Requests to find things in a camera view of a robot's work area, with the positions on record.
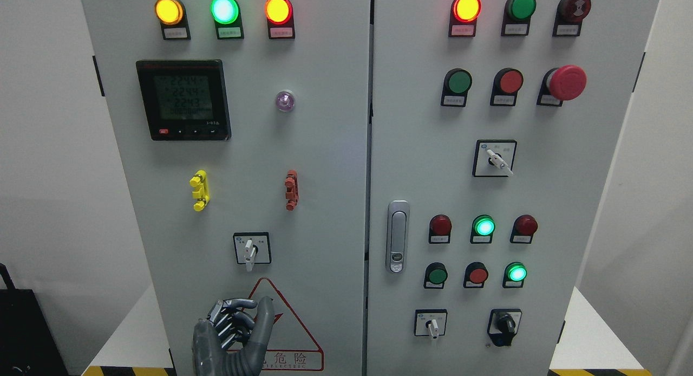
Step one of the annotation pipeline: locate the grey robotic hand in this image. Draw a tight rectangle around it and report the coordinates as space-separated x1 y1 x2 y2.
192 296 274 375

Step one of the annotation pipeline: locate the white rotary switch door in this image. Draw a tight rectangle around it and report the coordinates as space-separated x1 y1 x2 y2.
233 232 272 272

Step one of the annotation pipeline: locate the small purple lens light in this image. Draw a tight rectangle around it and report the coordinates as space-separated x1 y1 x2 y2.
275 90 296 112

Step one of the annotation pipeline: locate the red electric hazard warning sticker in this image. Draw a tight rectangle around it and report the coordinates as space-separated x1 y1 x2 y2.
250 277 324 372

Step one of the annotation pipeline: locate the yellow plastic terminal clip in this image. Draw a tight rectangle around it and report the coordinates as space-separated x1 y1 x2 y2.
189 169 210 211

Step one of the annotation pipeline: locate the red plastic terminal clip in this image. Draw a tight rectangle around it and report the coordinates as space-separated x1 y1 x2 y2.
284 169 299 211

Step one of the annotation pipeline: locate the green push button lower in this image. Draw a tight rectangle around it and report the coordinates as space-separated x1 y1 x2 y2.
423 262 448 289

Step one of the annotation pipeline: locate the green push button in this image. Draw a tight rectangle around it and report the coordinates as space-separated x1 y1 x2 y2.
440 68 473 107
423 262 448 289

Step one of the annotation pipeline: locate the grey left cabinet door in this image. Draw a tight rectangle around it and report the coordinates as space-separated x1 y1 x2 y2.
82 0 370 375

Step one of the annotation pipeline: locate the grey cabinet door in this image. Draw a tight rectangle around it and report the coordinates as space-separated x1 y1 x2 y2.
82 0 370 375
366 0 660 375

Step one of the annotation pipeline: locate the dark red light middle left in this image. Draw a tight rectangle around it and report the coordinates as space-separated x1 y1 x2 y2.
428 214 452 244

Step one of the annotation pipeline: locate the dark red light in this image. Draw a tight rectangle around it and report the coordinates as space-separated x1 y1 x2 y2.
509 214 539 244
428 214 452 244

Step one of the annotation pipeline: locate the black digital power meter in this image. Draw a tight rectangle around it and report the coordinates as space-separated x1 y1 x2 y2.
136 59 232 141

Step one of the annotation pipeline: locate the red push button lower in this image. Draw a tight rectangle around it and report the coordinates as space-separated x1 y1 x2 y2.
463 262 488 289

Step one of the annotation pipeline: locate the red push button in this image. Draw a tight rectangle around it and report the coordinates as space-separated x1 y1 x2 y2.
463 262 488 289
489 68 524 107

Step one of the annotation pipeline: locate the black rotary selector knob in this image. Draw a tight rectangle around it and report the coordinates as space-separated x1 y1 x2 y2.
487 308 522 347

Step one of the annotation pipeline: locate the green lit light middle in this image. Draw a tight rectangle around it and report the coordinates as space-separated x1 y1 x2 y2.
469 214 496 244

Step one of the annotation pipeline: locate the green lit button lower right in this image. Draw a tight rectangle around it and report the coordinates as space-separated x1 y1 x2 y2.
502 262 528 289

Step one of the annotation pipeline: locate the dark red light middle right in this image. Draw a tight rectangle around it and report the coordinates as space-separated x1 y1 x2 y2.
509 214 539 244

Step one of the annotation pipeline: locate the green lit indicator light left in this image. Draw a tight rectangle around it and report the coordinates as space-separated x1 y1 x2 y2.
210 0 244 40

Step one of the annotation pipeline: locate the red-rimmed indicator light left door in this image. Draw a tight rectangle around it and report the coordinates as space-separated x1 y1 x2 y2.
265 0 295 40

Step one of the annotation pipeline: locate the yellow indicator light top left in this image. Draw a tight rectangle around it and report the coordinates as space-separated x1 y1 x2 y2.
154 0 191 40

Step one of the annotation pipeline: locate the green push button upper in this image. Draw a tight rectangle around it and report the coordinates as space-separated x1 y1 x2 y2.
440 68 473 107

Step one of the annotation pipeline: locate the grey right cabinet door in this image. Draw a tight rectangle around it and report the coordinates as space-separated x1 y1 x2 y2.
366 0 660 375

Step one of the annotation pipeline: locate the red push button upper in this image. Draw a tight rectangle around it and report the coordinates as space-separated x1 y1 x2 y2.
489 68 524 107

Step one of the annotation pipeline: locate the red lit indicator light right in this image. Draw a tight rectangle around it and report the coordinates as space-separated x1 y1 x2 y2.
448 0 482 38

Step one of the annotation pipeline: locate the red emergency stop mushroom button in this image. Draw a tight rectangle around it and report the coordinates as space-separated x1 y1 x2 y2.
537 64 587 107

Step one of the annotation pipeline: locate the green unlit light top right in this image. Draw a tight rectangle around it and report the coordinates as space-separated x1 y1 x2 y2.
501 0 537 37

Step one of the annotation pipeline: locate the dark red buzzer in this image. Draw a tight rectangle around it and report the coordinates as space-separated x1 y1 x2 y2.
552 0 592 37

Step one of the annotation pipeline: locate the white rotary switch lower right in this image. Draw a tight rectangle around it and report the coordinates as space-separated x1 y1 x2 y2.
414 309 448 340

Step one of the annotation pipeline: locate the white rotary switch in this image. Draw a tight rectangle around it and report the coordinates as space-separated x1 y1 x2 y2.
414 309 448 340
472 139 518 178

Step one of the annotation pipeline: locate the silver door lock handle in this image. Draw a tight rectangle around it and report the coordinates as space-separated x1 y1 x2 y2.
385 200 409 273

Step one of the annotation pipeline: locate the white rotary switch upper right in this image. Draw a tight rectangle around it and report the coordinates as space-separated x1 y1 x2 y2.
472 139 518 178

